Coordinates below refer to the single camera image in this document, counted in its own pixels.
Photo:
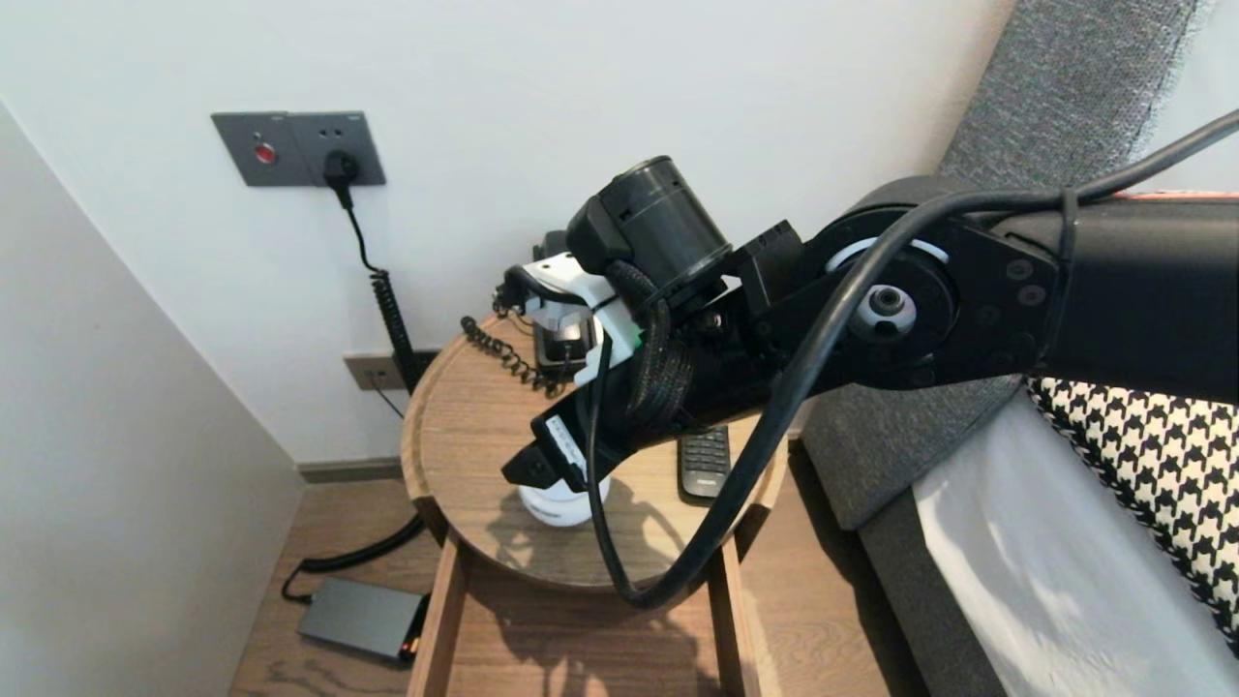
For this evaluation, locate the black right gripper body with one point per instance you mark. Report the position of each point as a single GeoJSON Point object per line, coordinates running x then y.
{"type": "Point", "coordinates": [619, 426]}

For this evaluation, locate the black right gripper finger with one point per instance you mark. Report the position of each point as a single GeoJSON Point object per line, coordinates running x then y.
{"type": "Point", "coordinates": [528, 469]}

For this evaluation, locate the white round smart speaker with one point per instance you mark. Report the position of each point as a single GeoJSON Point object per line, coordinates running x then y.
{"type": "Point", "coordinates": [561, 508]}

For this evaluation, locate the black TV remote control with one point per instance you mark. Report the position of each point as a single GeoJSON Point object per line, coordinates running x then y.
{"type": "Point", "coordinates": [705, 465]}

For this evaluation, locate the curved wooden table drawer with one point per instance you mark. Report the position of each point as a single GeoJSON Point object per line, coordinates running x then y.
{"type": "Point", "coordinates": [542, 649]}

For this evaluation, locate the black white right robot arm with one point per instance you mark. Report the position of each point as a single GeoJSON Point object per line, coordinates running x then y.
{"type": "Point", "coordinates": [1113, 290]}

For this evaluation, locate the round wooden side table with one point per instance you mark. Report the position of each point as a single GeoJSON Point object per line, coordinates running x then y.
{"type": "Point", "coordinates": [465, 436]}

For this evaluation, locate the black telephone handset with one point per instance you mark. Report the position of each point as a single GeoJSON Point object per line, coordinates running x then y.
{"type": "Point", "coordinates": [566, 341]}

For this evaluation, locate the wooden skirting board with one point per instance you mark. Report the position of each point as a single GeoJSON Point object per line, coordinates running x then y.
{"type": "Point", "coordinates": [348, 470]}

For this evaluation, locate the grey power adapter box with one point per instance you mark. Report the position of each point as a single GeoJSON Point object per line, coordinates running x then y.
{"type": "Point", "coordinates": [353, 618]}

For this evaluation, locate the black power plug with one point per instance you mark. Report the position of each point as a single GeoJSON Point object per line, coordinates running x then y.
{"type": "Point", "coordinates": [340, 169]}

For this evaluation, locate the white bed sheet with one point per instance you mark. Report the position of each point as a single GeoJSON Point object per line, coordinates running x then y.
{"type": "Point", "coordinates": [1045, 561]}

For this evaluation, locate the black white houndstooth pillow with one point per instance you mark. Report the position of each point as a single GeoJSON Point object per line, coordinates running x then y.
{"type": "Point", "coordinates": [1162, 455]}

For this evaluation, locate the grey fabric bed headboard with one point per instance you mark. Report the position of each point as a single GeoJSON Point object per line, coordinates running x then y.
{"type": "Point", "coordinates": [1065, 87]}

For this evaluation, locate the dark grey blank wall plate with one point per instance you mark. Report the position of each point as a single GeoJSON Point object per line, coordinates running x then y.
{"type": "Point", "coordinates": [428, 360]}

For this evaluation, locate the beige wall data socket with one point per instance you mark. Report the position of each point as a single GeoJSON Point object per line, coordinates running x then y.
{"type": "Point", "coordinates": [373, 373]}

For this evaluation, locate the grey wall power socket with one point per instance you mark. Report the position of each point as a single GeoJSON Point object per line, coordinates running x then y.
{"type": "Point", "coordinates": [363, 136]}

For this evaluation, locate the grey wall plate red button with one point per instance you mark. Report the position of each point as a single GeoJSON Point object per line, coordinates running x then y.
{"type": "Point", "coordinates": [252, 150]}

